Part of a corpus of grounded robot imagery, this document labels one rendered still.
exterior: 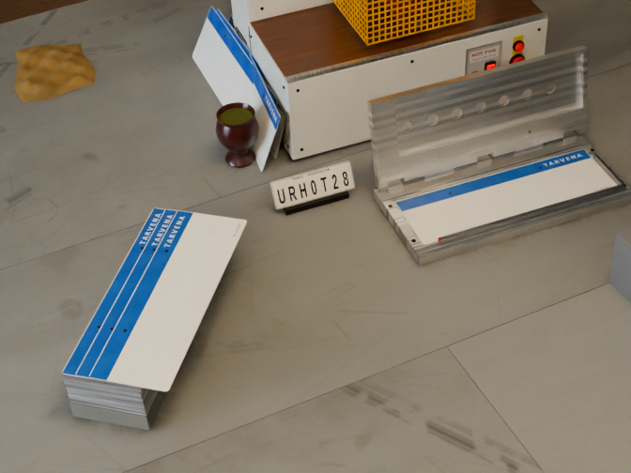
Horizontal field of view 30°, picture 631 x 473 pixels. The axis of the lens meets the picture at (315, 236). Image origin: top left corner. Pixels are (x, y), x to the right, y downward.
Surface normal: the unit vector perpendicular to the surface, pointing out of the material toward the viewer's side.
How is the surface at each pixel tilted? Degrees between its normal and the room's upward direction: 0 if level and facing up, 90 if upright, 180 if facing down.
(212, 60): 63
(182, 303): 0
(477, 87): 78
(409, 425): 0
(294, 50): 0
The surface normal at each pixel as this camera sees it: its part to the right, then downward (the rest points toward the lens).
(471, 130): 0.34, 0.45
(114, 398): -0.26, 0.66
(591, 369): -0.04, -0.74
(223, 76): -0.84, -0.08
